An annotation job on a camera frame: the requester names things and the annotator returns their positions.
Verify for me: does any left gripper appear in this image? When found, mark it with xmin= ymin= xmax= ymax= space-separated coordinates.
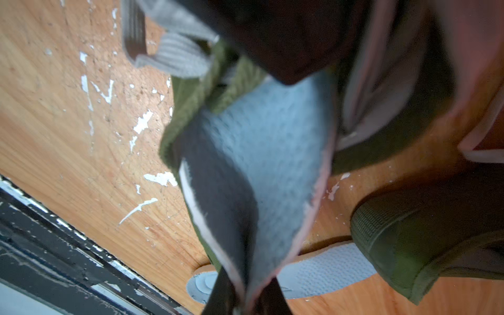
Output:
xmin=180 ymin=0 xmax=370 ymax=85

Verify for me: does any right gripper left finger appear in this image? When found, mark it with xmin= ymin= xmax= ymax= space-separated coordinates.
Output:
xmin=201 ymin=269 xmax=238 ymax=315

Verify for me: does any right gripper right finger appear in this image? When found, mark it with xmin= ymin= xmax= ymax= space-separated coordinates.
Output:
xmin=252 ymin=277 xmax=293 ymax=315

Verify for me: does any green shoe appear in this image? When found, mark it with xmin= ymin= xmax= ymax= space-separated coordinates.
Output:
xmin=121 ymin=0 xmax=454 ymax=272
xmin=350 ymin=164 xmax=503 ymax=304

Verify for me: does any grey insole being inserted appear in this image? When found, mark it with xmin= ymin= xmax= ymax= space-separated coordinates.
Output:
xmin=174 ymin=71 xmax=336 ymax=314

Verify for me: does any grey insole on table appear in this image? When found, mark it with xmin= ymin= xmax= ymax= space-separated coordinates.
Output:
xmin=277 ymin=241 xmax=377 ymax=299

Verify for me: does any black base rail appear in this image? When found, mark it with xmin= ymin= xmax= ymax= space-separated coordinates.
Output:
xmin=1 ymin=177 xmax=189 ymax=314

